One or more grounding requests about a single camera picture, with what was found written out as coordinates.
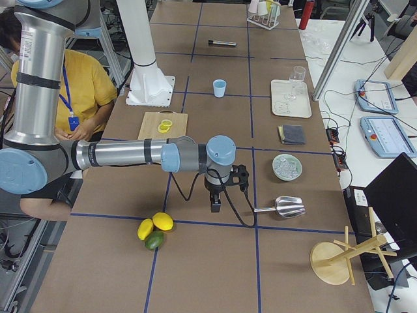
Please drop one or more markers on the red bottle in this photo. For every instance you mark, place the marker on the red bottle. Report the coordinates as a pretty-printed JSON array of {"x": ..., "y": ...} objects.
[{"x": 306, "y": 14}]

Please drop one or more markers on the steel muddler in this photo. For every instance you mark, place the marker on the steel muddler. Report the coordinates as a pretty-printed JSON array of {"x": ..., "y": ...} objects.
[{"x": 221, "y": 43}]

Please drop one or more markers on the cream bear tray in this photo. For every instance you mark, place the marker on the cream bear tray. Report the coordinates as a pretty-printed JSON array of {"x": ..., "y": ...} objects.
[{"x": 300, "y": 107}]

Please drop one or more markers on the white wire cup rack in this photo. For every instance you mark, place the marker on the white wire cup rack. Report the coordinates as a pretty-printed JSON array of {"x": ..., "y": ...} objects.
[{"x": 265, "y": 22}]

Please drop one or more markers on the aluminium frame post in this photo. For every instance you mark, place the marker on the aluminium frame post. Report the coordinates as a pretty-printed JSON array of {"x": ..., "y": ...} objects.
[{"x": 347, "y": 30}]

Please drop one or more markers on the white cup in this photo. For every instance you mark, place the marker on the white cup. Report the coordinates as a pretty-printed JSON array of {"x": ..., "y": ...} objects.
[{"x": 262, "y": 8}]

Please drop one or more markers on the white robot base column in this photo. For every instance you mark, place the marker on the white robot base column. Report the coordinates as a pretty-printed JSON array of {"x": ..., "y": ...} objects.
[{"x": 148, "y": 85}]

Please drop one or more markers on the green lime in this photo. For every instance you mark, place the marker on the green lime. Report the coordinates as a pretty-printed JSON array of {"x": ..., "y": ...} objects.
[{"x": 154, "y": 240}]

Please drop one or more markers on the wooden cup tree stand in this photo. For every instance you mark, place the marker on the wooden cup tree stand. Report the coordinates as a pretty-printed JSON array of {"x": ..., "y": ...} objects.
[{"x": 331, "y": 261}]

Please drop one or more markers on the pink cup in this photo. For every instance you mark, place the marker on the pink cup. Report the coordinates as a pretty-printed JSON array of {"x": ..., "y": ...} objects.
[{"x": 253, "y": 6}]

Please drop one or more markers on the grey folded cloth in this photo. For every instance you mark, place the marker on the grey folded cloth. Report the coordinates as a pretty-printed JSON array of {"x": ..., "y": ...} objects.
[{"x": 292, "y": 134}]

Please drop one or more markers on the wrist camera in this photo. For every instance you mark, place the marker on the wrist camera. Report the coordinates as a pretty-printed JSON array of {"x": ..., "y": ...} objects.
[{"x": 238, "y": 177}]

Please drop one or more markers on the green bowl of ice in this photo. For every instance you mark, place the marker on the green bowl of ice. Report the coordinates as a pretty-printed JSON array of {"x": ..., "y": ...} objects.
[{"x": 286, "y": 167}]

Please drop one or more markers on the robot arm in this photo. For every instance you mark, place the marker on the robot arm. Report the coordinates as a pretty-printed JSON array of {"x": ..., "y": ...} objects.
[{"x": 37, "y": 32}]

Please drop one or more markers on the blue plastic cup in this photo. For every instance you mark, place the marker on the blue plastic cup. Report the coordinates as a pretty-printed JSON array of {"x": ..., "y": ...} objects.
[{"x": 219, "y": 87}]

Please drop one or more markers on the metal ice scoop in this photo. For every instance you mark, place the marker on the metal ice scoop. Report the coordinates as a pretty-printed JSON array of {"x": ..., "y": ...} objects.
[{"x": 285, "y": 207}]

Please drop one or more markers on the power strip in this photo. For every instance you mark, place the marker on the power strip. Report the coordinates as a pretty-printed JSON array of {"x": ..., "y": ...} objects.
[{"x": 338, "y": 153}]

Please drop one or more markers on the black laptop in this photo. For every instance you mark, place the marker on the black laptop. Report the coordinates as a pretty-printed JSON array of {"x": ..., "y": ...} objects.
[{"x": 392, "y": 195}]

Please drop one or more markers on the teach pendant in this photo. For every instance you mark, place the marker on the teach pendant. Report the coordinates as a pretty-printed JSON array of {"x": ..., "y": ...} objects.
[
  {"x": 375, "y": 96},
  {"x": 386, "y": 137}
]

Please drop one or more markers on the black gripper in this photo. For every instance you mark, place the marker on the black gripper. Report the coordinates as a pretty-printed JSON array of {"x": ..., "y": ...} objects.
[{"x": 212, "y": 189}]

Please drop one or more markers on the near teach pendant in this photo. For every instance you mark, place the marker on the near teach pendant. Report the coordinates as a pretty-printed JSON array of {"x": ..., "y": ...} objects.
[{"x": 386, "y": 137}]

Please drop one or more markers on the far teach pendant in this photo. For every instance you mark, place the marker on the far teach pendant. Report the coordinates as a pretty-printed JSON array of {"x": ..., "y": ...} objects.
[{"x": 375, "y": 96}]

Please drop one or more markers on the wooden cutting board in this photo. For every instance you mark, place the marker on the wooden cutting board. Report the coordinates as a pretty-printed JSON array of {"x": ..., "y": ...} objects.
[{"x": 151, "y": 121}]

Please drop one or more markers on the yellow lemon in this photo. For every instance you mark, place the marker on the yellow lemon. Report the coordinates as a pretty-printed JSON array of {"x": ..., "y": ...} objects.
[
  {"x": 145, "y": 228},
  {"x": 163, "y": 221}
]

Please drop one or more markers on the yellow cup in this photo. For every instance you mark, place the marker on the yellow cup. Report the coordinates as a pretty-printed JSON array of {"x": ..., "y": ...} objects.
[{"x": 269, "y": 5}]

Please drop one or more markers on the wine glass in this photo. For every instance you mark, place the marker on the wine glass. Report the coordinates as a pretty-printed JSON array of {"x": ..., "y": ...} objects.
[{"x": 296, "y": 78}]

